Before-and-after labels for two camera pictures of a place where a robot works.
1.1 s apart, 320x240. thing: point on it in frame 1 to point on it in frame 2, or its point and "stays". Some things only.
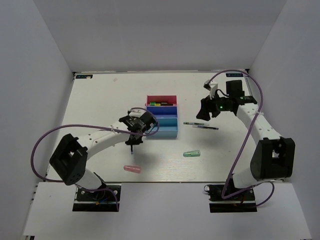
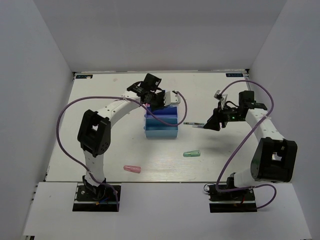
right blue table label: x=235 y=75 stays
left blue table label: x=88 y=76 stays
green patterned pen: x=189 y=123 stays
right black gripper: x=207 y=106 to x=218 y=116
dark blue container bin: x=163 y=111 stays
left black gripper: x=132 y=142 to x=153 y=108
